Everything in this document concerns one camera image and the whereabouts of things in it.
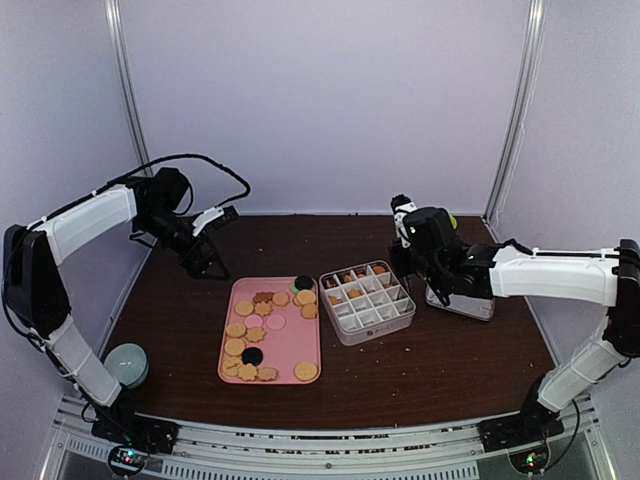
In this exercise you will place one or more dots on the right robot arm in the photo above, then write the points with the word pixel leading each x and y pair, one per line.
pixel 608 277

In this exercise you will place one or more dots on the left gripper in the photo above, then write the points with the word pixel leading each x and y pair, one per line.
pixel 194 268

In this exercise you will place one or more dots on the black sandwich cookie lower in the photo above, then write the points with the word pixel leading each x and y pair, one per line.
pixel 252 356

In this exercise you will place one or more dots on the black sandwich cookie top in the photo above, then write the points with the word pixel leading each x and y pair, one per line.
pixel 303 282

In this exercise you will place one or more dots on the round tan cookie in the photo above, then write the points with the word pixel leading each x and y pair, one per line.
pixel 305 297
pixel 306 371

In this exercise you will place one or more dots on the pink plastic tray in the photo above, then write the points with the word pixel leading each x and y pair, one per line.
pixel 298 341

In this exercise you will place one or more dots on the flower shaped tan cookie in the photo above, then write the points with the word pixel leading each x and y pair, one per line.
pixel 267 374

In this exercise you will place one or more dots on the round tan cookie bottom right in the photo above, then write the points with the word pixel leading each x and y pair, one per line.
pixel 306 371

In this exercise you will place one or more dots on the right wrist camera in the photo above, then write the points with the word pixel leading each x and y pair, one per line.
pixel 401 206

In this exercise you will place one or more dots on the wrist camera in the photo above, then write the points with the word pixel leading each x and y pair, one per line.
pixel 216 217
pixel 401 206

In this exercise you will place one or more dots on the right frame post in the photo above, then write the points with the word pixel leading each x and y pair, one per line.
pixel 524 92

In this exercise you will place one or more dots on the pink round cookie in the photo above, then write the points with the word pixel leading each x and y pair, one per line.
pixel 275 322
pixel 254 321

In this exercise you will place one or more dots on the frame post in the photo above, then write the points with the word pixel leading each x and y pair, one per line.
pixel 524 92
pixel 132 116

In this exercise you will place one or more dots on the white divided cookie tin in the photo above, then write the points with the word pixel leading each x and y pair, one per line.
pixel 384 307

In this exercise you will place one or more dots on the left frame post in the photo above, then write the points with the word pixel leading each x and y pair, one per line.
pixel 132 116

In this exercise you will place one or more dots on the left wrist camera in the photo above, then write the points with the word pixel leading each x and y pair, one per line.
pixel 216 217

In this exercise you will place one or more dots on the black sandwich cookie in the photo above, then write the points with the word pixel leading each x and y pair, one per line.
pixel 252 356
pixel 303 282

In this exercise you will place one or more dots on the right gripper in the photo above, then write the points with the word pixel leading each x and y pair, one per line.
pixel 399 266

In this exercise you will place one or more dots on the brown leaf shaped cookie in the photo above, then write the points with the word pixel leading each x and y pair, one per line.
pixel 263 297

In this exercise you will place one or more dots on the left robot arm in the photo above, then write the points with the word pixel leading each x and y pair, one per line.
pixel 36 293

